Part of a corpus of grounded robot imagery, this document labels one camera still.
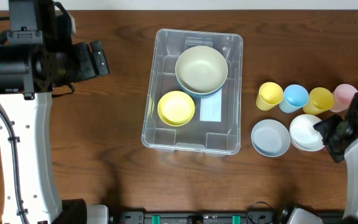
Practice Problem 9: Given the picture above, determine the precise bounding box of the white small bowl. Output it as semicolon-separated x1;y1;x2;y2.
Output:
290;114;324;152

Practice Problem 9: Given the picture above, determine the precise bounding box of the yellow cup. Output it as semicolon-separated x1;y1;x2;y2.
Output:
255;82;284;111
303;87;334;115

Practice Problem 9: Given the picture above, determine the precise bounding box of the pink cup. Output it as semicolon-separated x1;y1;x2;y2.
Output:
330;84;358;113

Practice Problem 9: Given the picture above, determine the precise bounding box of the light blue small bowl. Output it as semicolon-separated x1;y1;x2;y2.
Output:
250;119;291;157

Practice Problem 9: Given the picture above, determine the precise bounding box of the dark blue bowl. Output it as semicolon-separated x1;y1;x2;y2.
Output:
176;78;227;98

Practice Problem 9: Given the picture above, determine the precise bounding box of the beige bowl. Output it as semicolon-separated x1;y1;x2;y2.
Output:
175;46;229;94

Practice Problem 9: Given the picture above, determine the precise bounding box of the yellow small bowl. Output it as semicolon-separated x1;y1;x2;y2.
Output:
157;91;195;127

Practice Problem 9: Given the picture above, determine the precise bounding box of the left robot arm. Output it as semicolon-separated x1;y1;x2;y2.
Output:
0;0;110;223

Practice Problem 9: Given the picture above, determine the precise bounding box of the white label in container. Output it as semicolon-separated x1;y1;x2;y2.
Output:
200;90;222;122

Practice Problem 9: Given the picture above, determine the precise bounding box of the clear plastic storage container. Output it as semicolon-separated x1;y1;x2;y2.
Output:
142;29;244;156

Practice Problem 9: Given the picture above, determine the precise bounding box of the light blue cup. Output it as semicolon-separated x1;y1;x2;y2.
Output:
279;85;309;113

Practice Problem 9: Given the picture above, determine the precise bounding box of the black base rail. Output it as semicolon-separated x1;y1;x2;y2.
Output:
87;203;344;224

